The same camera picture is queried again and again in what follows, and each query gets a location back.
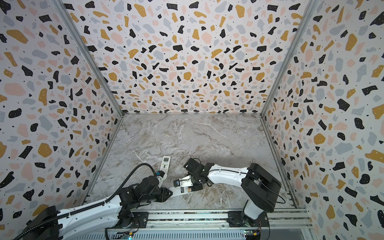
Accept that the red and white remote control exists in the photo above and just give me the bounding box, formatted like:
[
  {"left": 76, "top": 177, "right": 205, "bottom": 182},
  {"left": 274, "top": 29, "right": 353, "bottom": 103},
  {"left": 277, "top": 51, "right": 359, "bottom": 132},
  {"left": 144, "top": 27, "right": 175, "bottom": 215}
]
[{"left": 169, "top": 185, "right": 202, "bottom": 198}]

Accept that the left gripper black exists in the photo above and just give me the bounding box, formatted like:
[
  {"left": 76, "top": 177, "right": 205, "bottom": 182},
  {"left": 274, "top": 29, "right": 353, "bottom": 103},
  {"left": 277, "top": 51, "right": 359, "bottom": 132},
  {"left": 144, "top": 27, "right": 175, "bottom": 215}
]
[{"left": 140, "top": 187, "right": 175, "bottom": 203}]

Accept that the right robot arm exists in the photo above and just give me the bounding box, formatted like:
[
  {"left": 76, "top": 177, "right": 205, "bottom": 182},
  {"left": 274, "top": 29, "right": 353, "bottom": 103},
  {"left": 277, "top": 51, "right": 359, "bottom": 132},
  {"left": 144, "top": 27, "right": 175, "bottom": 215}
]
[{"left": 174, "top": 158, "right": 282, "bottom": 227}]

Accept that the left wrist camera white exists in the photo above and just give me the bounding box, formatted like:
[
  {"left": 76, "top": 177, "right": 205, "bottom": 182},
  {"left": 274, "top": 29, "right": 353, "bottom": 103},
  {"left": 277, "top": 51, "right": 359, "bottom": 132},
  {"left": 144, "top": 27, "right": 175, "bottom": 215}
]
[{"left": 156, "top": 170, "right": 167, "bottom": 188}]

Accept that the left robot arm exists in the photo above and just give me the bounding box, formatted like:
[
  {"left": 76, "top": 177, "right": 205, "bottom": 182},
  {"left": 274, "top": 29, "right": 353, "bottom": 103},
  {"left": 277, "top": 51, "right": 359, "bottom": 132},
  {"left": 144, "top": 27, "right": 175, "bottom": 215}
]
[{"left": 16, "top": 176, "right": 173, "bottom": 240}]

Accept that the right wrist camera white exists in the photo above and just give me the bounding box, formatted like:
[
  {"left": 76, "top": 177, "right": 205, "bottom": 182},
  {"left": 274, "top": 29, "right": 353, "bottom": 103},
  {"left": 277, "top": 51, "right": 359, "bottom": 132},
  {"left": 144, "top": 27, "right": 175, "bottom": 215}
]
[{"left": 174, "top": 176, "right": 193, "bottom": 188}]

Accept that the aluminium mounting rail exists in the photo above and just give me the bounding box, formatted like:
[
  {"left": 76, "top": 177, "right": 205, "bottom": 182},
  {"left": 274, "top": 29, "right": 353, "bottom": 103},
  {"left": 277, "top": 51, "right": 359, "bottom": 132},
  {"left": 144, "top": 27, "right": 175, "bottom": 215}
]
[{"left": 59, "top": 209, "right": 317, "bottom": 240}]

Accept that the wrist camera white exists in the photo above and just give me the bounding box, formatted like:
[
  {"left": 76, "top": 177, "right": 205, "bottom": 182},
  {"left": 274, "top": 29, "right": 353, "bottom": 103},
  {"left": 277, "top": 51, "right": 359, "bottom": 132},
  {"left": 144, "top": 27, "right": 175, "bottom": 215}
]
[
  {"left": 174, "top": 176, "right": 193, "bottom": 188},
  {"left": 156, "top": 170, "right": 167, "bottom": 188}
]

